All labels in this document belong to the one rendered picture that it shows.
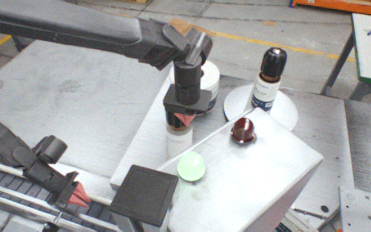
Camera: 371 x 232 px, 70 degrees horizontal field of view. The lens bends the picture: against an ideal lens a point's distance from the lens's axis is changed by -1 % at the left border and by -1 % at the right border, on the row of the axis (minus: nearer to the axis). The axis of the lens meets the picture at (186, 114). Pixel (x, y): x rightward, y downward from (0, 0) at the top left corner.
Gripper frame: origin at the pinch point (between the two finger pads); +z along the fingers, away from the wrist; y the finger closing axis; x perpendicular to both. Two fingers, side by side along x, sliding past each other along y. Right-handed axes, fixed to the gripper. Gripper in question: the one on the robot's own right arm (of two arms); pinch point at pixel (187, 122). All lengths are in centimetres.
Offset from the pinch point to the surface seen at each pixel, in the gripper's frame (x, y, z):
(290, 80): -176, -55, 123
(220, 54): -200, 20, 123
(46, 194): 18, 44, 31
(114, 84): -43, 50, 37
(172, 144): -4.5, 6.5, 18.2
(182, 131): -6.0, 3.4, 12.6
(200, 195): 31.1, -10.1, -28.9
